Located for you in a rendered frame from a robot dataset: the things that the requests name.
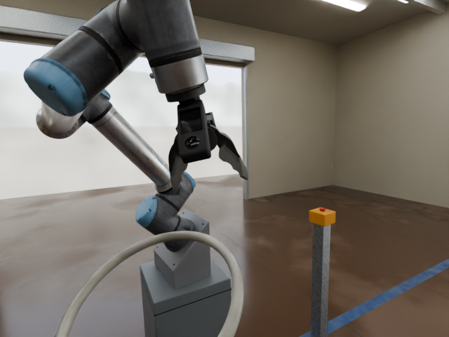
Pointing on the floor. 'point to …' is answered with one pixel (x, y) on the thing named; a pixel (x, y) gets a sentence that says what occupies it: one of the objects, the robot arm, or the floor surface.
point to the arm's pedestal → (184, 304)
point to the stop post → (320, 269)
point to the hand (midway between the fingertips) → (212, 189)
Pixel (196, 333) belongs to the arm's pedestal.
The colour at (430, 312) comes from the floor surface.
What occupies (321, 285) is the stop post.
